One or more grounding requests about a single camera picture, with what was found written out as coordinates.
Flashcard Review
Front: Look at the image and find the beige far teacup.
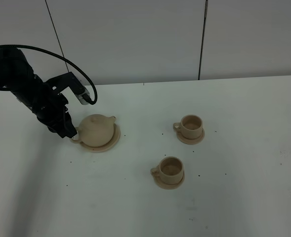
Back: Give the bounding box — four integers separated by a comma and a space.
172, 115, 203, 140

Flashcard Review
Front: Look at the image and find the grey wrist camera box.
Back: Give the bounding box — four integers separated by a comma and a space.
74, 86, 91, 105

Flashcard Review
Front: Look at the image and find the beige ceramic teapot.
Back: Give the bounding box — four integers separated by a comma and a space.
70, 114, 116, 147

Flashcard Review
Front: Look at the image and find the beige teapot saucer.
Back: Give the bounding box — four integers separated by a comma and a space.
80, 124, 121, 153

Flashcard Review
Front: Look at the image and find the beige cup saucer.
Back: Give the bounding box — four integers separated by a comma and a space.
176, 129, 205, 145
153, 174, 185, 190

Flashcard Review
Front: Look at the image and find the beige far cup saucer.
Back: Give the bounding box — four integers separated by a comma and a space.
176, 129, 205, 145

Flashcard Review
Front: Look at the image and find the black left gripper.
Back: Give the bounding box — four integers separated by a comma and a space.
32, 72, 83, 138

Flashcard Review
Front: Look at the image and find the beige near teacup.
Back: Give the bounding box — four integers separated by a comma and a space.
150, 157, 184, 187

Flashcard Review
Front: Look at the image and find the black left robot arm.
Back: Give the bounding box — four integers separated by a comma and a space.
0, 48, 84, 138

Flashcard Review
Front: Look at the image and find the black braided cable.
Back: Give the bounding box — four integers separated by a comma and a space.
0, 44, 98, 105

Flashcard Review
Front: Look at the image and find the beige near cup saucer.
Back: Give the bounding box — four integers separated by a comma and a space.
153, 174, 185, 190

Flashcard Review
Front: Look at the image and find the beige teacup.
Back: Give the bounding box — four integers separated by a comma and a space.
172, 115, 203, 140
150, 157, 184, 187

